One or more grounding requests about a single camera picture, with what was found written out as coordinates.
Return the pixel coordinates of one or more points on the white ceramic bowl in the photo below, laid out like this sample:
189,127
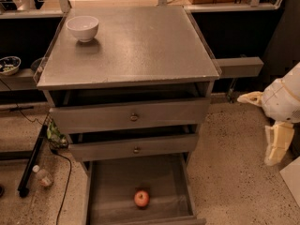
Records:
83,28

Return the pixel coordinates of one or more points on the green snack bag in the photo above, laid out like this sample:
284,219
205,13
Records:
55,137

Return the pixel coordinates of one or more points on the grey drawer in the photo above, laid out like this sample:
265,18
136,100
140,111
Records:
145,114
134,147
113,183

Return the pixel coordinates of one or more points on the black metal bar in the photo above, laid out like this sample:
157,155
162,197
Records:
23,190

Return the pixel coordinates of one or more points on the red apple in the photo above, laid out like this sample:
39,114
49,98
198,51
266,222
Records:
141,198

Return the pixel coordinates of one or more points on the top grey drawer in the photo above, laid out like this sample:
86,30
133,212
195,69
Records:
145,114

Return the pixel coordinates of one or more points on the patterned small bowl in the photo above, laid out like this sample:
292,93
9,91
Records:
9,65

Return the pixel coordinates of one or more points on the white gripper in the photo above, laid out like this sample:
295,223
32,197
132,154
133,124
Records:
277,101

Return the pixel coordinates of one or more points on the grey drawer cabinet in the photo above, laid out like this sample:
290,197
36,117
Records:
139,54

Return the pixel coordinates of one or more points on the middle grey drawer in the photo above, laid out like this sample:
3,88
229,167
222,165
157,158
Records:
134,147

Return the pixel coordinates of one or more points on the plastic water bottle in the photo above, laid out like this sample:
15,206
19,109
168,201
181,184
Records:
43,176

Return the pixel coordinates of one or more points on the white board corner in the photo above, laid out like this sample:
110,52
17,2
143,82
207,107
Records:
291,177

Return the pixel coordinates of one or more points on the grey side shelf beam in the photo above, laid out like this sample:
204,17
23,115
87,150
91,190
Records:
240,67

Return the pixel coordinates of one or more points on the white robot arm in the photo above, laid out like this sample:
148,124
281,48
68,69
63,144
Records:
281,102

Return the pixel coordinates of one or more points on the bottom grey drawer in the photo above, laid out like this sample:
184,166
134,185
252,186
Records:
113,183

